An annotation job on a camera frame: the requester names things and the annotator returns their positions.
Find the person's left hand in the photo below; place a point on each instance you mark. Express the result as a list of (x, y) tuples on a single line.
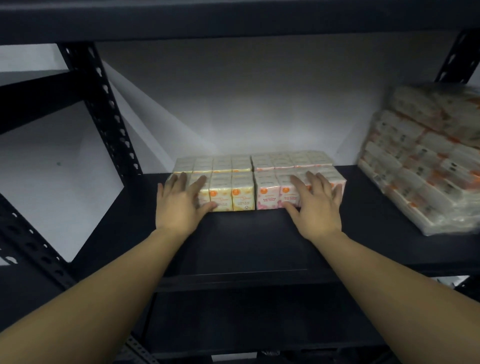
[(176, 210)]

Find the person's right hand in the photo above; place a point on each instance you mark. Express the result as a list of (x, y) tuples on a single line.
[(318, 213)]

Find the person's right forearm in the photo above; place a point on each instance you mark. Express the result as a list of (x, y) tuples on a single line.
[(405, 296)]

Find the person's left forearm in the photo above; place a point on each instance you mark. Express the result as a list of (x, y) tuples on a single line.
[(93, 300)]

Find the black mesh basket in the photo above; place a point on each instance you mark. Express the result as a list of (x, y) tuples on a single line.
[(270, 352)]

